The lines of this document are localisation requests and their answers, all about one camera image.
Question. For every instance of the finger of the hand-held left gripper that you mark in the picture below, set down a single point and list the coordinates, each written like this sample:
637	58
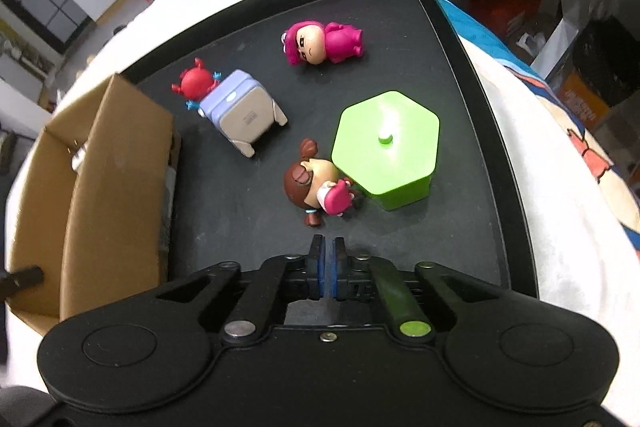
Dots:
20	281

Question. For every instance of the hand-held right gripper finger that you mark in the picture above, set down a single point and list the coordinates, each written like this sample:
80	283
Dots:
320	272
332	272

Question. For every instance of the brown haired doll figure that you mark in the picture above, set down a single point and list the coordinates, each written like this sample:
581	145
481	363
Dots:
300	182

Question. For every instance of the green hexagonal box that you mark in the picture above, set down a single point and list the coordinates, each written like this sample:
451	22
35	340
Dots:
385	167

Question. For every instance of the brown cardboard box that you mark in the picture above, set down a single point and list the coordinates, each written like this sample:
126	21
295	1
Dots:
120	187

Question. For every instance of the white power adapter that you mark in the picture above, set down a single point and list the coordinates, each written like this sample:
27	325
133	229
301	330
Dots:
245	119

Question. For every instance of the black tray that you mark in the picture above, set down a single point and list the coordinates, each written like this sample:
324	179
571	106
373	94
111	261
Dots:
400	57

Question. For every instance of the red toy figure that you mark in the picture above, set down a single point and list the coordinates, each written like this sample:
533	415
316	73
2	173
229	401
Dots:
192	82

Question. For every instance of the pink bear figurine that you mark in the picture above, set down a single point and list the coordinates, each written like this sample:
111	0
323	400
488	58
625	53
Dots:
340	39

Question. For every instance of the orange printed cardboard box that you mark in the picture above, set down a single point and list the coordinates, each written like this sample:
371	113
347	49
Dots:
582	99

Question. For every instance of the red box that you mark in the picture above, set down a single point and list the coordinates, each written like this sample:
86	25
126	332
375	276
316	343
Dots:
500	7

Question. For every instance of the black bag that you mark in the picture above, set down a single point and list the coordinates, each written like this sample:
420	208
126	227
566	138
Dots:
605	57

